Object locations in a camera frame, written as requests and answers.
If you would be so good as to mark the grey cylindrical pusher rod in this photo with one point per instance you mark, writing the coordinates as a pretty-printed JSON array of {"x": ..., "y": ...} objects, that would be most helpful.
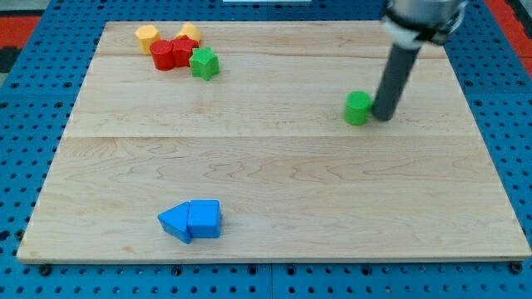
[{"x": 395, "y": 76}]

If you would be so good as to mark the green cylinder block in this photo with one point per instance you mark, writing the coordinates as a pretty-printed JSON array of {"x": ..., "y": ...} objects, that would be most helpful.
[{"x": 357, "y": 108}]

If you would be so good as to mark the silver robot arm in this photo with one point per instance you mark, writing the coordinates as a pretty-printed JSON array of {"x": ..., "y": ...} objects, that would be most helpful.
[{"x": 411, "y": 24}]

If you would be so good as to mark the green star block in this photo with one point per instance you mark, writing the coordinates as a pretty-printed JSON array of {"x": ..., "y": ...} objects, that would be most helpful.
[{"x": 204, "y": 63}]

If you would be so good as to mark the red star block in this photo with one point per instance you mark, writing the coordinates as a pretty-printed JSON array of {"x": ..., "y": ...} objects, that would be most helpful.
[{"x": 182, "y": 50}]

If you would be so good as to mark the wooden board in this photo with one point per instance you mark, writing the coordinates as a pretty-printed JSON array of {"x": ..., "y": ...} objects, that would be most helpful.
[{"x": 267, "y": 139}]

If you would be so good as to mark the yellow pentagon block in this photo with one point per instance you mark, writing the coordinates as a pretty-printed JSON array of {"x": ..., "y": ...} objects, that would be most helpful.
[{"x": 190, "y": 30}]

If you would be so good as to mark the red cylinder block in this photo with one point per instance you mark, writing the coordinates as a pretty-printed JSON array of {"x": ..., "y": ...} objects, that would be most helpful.
[{"x": 162, "y": 55}]

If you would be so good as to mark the blue cube block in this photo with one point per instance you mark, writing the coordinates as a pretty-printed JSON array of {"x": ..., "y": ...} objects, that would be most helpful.
[{"x": 204, "y": 220}]

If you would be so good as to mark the yellow hexagon block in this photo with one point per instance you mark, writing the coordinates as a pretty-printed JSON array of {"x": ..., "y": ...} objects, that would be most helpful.
[{"x": 146, "y": 35}]

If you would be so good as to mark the blue triangle block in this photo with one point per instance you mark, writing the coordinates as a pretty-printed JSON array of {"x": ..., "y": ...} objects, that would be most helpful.
[{"x": 174, "y": 221}]

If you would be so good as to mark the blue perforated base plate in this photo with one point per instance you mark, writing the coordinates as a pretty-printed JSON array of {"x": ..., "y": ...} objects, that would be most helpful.
[{"x": 40, "y": 91}]

